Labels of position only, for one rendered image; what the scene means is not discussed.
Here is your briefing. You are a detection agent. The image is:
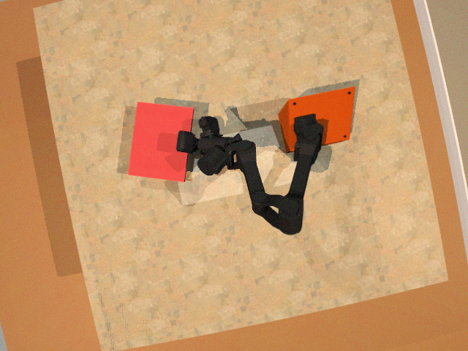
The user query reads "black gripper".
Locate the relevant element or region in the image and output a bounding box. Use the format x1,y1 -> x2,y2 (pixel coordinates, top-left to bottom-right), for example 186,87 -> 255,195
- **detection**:
176,130 -> 217,155

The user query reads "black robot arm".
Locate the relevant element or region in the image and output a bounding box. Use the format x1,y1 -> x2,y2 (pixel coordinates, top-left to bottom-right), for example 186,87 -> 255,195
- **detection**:
197,114 -> 324,235

